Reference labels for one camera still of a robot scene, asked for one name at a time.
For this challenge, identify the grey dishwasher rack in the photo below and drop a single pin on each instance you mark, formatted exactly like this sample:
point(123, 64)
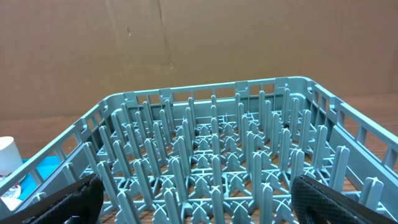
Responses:
point(216, 153)

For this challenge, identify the white paper cup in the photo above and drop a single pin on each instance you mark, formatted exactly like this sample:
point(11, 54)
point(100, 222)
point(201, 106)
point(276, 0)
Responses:
point(10, 159)

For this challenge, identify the teal plastic tray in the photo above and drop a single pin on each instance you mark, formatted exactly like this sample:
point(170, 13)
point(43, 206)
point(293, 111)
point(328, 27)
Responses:
point(45, 168)

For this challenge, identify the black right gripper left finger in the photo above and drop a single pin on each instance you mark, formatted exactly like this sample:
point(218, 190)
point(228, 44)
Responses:
point(80, 202)

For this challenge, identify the crumpled white napkin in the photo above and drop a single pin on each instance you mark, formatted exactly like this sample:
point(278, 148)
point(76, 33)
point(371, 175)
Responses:
point(11, 197)

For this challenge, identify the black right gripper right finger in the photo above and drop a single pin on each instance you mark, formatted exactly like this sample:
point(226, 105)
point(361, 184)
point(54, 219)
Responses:
point(315, 203)

